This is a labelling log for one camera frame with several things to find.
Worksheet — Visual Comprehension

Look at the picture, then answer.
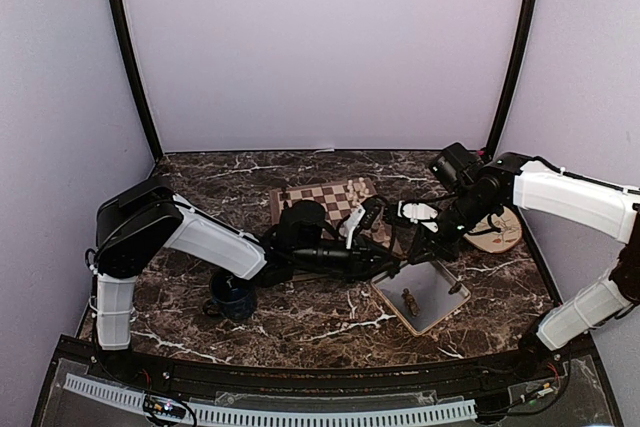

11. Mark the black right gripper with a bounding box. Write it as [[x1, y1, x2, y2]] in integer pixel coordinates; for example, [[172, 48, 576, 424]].
[[408, 189, 497, 264]]

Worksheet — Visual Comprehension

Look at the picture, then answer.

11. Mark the dark blue enamel mug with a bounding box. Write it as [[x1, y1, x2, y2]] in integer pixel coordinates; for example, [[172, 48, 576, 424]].
[[202, 272, 257, 323]]

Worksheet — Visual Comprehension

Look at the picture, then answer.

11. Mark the cream floral ceramic plate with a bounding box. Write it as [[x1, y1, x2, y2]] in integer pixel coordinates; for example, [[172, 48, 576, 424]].
[[464, 207, 523, 254]]

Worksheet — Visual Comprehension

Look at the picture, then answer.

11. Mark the white chess pieces row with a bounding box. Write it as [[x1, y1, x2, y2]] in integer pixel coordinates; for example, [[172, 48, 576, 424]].
[[345, 176, 392, 248]]

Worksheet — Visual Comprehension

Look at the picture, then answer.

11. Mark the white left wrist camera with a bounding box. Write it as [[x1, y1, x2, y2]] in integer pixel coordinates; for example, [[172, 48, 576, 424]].
[[337, 197, 383, 250]]

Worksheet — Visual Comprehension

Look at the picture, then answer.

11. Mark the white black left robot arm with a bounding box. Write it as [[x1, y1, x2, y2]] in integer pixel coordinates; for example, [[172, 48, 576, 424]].
[[85, 177, 401, 383]]

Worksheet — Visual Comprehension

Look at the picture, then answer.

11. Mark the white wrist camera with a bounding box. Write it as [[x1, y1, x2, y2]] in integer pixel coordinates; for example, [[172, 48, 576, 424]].
[[396, 200, 439, 233], [337, 197, 383, 250]]

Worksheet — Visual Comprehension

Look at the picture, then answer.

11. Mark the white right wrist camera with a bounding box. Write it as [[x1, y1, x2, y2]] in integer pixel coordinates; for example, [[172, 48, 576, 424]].
[[396, 200, 439, 233]]

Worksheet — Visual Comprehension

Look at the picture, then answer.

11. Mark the black right frame post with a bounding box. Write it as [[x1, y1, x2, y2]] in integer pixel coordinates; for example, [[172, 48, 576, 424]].
[[484, 0, 536, 159]]

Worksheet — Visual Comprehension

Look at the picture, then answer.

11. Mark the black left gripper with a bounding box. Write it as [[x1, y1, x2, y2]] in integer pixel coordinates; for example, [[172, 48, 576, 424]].
[[293, 234, 401, 284]]

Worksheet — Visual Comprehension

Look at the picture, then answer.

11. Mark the white slotted cable duct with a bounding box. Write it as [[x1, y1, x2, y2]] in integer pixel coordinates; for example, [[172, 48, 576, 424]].
[[63, 373, 478, 426]]

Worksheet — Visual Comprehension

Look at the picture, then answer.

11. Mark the silver metal tray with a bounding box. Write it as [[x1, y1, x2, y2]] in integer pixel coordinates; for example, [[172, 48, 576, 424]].
[[371, 261, 471, 337]]

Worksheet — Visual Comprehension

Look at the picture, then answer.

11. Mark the wooden folding chess board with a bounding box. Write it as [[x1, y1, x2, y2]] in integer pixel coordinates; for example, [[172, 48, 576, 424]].
[[264, 179, 402, 281]]

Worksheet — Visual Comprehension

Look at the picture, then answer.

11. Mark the black left frame post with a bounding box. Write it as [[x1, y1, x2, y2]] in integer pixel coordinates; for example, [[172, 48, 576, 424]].
[[108, 0, 164, 162]]

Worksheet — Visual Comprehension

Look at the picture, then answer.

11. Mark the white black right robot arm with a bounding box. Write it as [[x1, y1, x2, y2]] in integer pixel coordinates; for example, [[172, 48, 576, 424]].
[[396, 143, 639, 381]]

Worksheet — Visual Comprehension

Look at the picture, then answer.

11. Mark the black frame post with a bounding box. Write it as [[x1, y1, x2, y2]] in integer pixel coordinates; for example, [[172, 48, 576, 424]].
[[484, 0, 536, 159], [108, 0, 164, 162]]

